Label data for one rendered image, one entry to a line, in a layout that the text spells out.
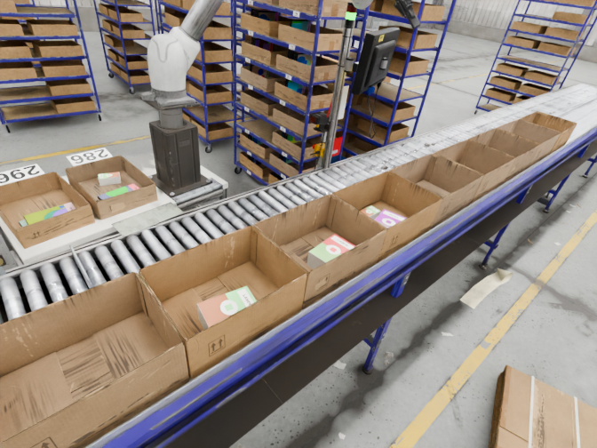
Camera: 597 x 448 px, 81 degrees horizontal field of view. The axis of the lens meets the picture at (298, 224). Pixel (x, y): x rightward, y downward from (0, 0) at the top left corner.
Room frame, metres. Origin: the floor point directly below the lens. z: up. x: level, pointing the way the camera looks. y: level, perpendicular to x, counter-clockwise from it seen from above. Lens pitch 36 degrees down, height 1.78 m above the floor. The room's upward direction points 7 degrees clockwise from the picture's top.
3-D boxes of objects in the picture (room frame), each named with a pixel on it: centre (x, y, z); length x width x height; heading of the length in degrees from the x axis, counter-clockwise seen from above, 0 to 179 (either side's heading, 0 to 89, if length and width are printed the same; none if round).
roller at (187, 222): (1.19, 0.38, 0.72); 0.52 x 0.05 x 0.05; 45
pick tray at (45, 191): (1.23, 1.15, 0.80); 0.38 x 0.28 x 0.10; 53
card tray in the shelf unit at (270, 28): (3.13, 0.42, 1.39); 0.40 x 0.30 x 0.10; 43
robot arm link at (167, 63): (1.70, 0.70, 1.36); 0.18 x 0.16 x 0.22; 10
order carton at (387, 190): (1.28, -0.36, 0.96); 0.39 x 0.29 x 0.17; 135
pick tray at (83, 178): (1.48, 0.96, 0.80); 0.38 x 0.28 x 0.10; 50
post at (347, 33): (2.09, -0.13, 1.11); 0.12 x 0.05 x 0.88; 135
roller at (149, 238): (1.05, 0.51, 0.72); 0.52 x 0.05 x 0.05; 45
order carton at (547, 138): (2.41, -1.47, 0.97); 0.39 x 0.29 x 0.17; 135
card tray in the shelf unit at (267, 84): (3.13, 0.42, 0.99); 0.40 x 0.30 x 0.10; 43
